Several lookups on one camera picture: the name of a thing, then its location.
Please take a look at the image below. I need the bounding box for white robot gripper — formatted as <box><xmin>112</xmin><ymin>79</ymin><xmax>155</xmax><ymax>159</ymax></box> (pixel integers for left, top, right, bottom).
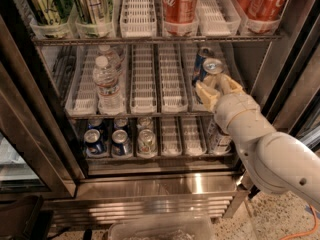
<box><xmin>196</xmin><ymin>74</ymin><xmax>267</xmax><ymax>135</ymax></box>

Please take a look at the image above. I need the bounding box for red bull can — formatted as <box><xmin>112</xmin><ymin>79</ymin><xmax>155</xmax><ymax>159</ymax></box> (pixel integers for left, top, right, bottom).
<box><xmin>200</xmin><ymin>58</ymin><xmax>224</xmax><ymax>82</ymax></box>
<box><xmin>192</xmin><ymin>47</ymin><xmax>214</xmax><ymax>86</ymax></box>

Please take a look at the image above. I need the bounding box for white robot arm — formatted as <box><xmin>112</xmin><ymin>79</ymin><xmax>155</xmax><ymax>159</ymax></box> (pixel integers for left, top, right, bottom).
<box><xmin>195</xmin><ymin>73</ymin><xmax>320</xmax><ymax>210</ymax></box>

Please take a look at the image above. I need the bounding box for silver rear soda can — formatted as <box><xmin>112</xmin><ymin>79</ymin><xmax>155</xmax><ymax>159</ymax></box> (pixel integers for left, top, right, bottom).
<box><xmin>137</xmin><ymin>117</ymin><xmax>154</xmax><ymax>131</ymax></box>

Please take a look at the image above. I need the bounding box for silver soda can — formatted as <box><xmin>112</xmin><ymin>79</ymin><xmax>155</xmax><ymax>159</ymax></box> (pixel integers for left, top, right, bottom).
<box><xmin>138</xmin><ymin>129</ymin><xmax>157</xmax><ymax>158</ymax></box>
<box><xmin>137</xmin><ymin>117</ymin><xmax>154</xmax><ymax>131</ymax></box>

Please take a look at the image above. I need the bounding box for silver front soda can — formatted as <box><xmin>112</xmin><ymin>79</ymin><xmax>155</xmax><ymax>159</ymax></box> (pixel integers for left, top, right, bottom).
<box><xmin>138</xmin><ymin>129</ymin><xmax>157</xmax><ymax>158</ymax></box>

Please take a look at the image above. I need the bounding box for centre coca-cola can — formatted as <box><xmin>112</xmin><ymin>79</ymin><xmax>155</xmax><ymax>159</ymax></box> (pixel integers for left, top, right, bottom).
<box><xmin>162</xmin><ymin>0</ymin><xmax>197</xmax><ymax>24</ymax></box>

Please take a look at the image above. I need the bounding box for pepsi can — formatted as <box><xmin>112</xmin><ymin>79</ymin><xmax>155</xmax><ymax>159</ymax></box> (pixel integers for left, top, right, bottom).
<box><xmin>88</xmin><ymin>118</ymin><xmax>108</xmax><ymax>139</ymax></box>
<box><xmin>111</xmin><ymin>130</ymin><xmax>132</xmax><ymax>157</ymax></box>
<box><xmin>113</xmin><ymin>118</ymin><xmax>130</xmax><ymax>132</ymax></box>
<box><xmin>84</xmin><ymin>129</ymin><xmax>106</xmax><ymax>155</ymax></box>

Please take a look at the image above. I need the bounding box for stainless steel fridge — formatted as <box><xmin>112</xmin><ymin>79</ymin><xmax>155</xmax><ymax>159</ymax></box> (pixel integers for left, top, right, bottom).
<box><xmin>0</xmin><ymin>0</ymin><xmax>320</xmax><ymax>229</ymax></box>

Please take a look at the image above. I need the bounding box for left rear pepsi can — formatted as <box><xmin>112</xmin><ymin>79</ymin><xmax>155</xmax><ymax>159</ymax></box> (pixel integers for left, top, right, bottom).
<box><xmin>88</xmin><ymin>118</ymin><xmax>108</xmax><ymax>139</ymax></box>

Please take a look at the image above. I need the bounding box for left front pepsi can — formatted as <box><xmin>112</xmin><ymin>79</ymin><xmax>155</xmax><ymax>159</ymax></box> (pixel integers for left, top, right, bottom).
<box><xmin>84</xmin><ymin>129</ymin><xmax>106</xmax><ymax>155</ymax></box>

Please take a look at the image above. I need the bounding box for green drink can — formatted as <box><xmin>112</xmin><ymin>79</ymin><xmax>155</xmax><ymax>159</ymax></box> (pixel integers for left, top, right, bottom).
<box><xmin>74</xmin><ymin>0</ymin><xmax>111</xmax><ymax>25</ymax></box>
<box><xmin>27</xmin><ymin>0</ymin><xmax>73</xmax><ymax>26</ymax></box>

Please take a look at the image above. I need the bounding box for left green drink can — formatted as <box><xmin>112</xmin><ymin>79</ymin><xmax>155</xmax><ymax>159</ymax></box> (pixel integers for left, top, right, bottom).
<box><xmin>27</xmin><ymin>0</ymin><xmax>73</xmax><ymax>26</ymax></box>

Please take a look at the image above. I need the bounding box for brown tea bottle white cap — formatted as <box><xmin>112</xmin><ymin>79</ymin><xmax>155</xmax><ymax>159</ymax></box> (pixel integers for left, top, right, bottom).
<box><xmin>210</xmin><ymin>124</ymin><xmax>231</xmax><ymax>155</ymax></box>

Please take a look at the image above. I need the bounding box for front clear water bottle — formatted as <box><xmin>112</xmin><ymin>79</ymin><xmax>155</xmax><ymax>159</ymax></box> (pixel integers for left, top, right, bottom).
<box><xmin>93</xmin><ymin>56</ymin><xmax>123</xmax><ymax>115</ymax></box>

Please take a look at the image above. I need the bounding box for clear water bottle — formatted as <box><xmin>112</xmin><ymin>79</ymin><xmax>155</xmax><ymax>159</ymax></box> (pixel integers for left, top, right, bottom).
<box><xmin>93</xmin><ymin>56</ymin><xmax>123</xmax><ymax>115</ymax></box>
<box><xmin>98</xmin><ymin>45</ymin><xmax>122</xmax><ymax>75</ymax></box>

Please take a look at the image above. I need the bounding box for rear clear water bottle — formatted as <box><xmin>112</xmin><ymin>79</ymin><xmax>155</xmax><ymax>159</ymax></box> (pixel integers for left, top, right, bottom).
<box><xmin>98</xmin><ymin>45</ymin><xmax>122</xmax><ymax>75</ymax></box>

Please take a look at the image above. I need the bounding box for orange cable on floor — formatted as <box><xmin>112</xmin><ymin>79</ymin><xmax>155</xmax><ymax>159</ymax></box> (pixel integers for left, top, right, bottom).
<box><xmin>279</xmin><ymin>205</ymin><xmax>320</xmax><ymax>240</ymax></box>

